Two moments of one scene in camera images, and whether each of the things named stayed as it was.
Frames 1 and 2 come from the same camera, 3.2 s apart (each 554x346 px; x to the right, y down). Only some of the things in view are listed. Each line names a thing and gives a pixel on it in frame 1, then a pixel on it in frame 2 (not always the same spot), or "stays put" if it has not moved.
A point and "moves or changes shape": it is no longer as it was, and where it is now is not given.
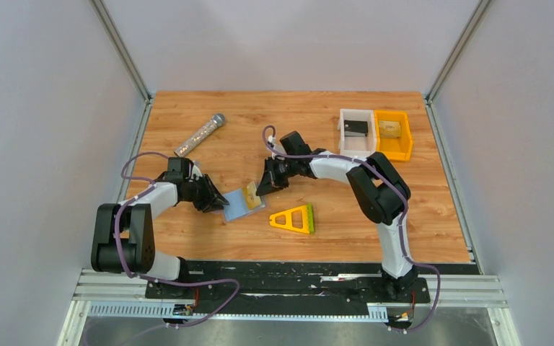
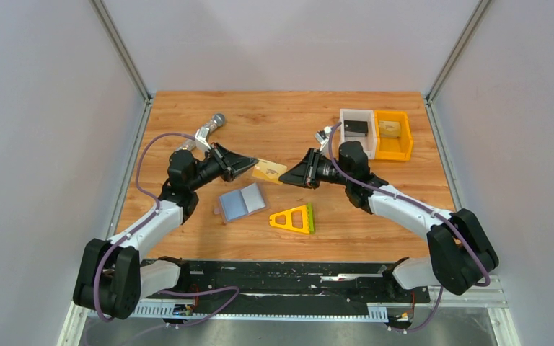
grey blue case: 241,201 stays put
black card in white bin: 353,128 stays put
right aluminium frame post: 472,27 stays put
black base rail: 234,287 stays put
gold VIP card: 252,200 moves or changes shape
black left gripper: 205,192 to 222,163
